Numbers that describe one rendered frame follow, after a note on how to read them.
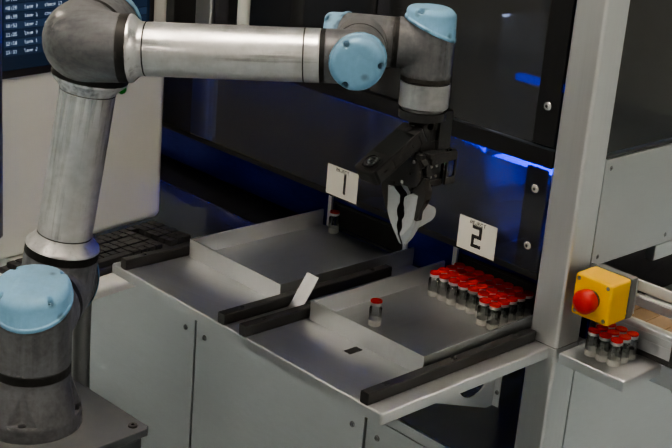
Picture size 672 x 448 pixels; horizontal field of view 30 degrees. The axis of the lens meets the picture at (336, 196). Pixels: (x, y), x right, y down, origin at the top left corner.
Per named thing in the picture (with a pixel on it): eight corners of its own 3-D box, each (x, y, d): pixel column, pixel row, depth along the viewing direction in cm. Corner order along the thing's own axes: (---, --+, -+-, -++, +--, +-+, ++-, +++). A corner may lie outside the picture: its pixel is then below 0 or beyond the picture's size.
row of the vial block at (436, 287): (432, 292, 229) (435, 268, 227) (509, 326, 217) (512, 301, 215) (424, 294, 227) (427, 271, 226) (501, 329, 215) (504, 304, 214)
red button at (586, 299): (582, 305, 204) (585, 282, 202) (602, 314, 201) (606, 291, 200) (568, 310, 201) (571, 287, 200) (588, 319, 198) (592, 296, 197)
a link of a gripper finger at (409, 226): (438, 244, 194) (444, 187, 191) (412, 251, 190) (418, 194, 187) (423, 238, 196) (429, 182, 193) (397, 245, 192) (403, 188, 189)
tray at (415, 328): (441, 277, 236) (443, 260, 235) (553, 325, 219) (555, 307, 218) (309, 319, 213) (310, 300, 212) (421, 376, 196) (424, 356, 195)
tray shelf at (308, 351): (304, 226, 263) (305, 217, 262) (575, 346, 216) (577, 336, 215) (111, 272, 231) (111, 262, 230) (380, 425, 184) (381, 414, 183)
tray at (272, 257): (321, 224, 259) (322, 208, 258) (412, 264, 241) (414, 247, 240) (189, 256, 236) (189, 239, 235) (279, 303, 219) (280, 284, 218)
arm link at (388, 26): (322, 18, 176) (400, 25, 176) (326, 5, 187) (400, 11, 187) (318, 73, 179) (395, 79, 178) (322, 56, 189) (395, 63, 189)
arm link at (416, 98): (427, 89, 181) (386, 77, 186) (424, 119, 182) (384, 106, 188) (461, 83, 186) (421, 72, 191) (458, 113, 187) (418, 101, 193)
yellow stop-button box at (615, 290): (595, 302, 209) (602, 262, 207) (632, 317, 205) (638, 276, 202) (568, 312, 204) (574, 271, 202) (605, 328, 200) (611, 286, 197)
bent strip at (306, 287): (305, 303, 220) (307, 271, 218) (317, 308, 218) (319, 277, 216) (243, 321, 210) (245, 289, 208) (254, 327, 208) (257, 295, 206)
